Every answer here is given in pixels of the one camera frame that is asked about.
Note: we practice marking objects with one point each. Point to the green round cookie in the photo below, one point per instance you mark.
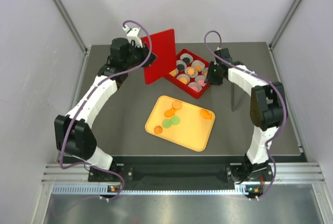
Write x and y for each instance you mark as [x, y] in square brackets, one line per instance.
[167, 123]
[175, 120]

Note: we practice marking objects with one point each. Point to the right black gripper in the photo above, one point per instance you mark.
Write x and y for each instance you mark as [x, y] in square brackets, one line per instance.
[209, 78]

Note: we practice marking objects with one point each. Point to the orange swirl cookie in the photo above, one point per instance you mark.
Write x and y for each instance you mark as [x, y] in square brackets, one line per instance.
[158, 129]
[191, 71]

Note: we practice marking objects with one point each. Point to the tan round cookie top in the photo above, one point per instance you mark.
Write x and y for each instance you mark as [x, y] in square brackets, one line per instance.
[177, 105]

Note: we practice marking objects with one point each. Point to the orange fish cookie left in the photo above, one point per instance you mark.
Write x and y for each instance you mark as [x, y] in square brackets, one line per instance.
[169, 113]

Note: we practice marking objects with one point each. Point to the green round cookie left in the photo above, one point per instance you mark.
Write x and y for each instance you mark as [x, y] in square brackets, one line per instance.
[167, 123]

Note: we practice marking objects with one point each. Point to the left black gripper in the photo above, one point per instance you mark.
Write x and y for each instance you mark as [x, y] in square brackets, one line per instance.
[144, 51]

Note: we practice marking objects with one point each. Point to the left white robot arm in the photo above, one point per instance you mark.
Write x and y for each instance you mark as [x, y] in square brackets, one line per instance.
[73, 131]

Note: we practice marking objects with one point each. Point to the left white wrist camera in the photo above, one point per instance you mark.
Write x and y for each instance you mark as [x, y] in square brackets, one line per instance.
[133, 37]

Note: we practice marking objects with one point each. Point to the yellow tray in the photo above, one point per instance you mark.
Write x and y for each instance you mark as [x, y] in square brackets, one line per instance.
[192, 132]

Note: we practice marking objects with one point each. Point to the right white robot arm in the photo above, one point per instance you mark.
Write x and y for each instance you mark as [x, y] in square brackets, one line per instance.
[268, 110]

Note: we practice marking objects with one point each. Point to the red lid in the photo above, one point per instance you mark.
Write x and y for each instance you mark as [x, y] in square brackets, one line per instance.
[163, 46]

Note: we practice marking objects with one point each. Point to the red compartment box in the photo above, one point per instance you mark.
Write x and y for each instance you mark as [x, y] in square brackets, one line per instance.
[183, 87]

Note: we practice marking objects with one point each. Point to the green round cookie right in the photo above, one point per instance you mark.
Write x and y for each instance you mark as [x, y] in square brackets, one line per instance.
[175, 120]

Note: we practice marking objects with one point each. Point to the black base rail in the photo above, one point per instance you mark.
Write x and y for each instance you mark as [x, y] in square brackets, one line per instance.
[175, 173]

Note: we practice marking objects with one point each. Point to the orange fish cookie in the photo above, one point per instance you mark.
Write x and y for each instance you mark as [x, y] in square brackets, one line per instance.
[206, 114]
[169, 113]

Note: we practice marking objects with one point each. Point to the black sandwich cookie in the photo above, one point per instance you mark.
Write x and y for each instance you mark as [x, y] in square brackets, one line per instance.
[180, 67]
[186, 60]

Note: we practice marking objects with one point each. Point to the orange fish cookie right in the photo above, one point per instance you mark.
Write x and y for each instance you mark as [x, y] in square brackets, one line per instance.
[206, 114]

